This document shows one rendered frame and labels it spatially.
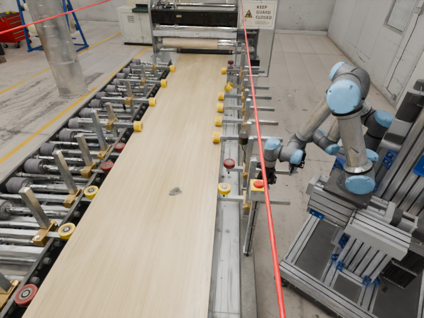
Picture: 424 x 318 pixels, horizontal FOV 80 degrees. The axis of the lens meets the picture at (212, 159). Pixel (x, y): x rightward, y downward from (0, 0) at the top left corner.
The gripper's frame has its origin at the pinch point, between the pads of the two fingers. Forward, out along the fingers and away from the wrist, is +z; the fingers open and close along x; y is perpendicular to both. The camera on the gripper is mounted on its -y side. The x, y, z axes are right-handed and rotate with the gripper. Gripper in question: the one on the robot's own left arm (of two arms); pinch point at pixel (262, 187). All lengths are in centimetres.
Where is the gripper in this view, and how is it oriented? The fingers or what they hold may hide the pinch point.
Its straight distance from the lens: 157.7
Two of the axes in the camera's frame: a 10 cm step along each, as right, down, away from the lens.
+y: 2.7, 5.9, -7.6
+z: -0.1, 7.9, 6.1
